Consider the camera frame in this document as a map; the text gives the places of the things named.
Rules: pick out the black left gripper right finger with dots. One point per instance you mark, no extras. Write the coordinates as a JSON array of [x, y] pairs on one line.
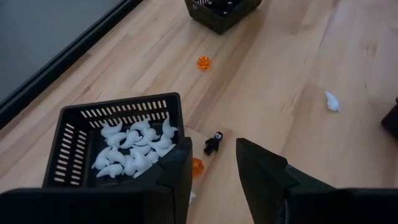
[[280, 202]]

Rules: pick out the black table frame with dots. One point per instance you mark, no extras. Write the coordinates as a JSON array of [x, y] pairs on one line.
[[62, 62]]

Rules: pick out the orange pumpkin decoration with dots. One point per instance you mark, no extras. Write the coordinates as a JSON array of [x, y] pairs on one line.
[[203, 62], [197, 167]]

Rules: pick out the black slotted plastic basket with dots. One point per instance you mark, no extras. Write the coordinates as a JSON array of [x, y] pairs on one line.
[[77, 118], [391, 121], [217, 23]]

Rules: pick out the black reaper decoration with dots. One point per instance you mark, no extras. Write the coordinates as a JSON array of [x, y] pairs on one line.
[[212, 143], [228, 4]]

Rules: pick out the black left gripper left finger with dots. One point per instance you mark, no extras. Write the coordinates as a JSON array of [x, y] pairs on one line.
[[124, 205]]

